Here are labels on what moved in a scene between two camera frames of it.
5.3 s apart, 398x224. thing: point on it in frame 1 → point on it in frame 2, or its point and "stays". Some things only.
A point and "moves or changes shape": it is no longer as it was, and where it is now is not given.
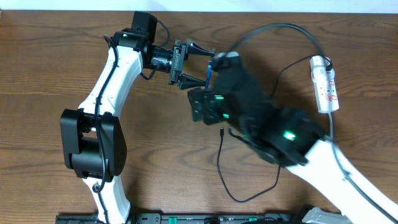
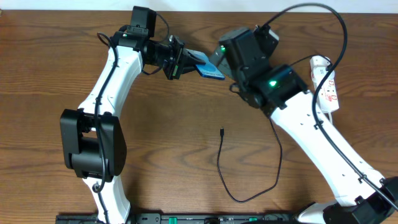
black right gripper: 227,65 → 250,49
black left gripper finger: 193,48 → 189,60
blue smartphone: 208,76 moves or changes shape
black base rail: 184,218 stays
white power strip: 324,85 stays
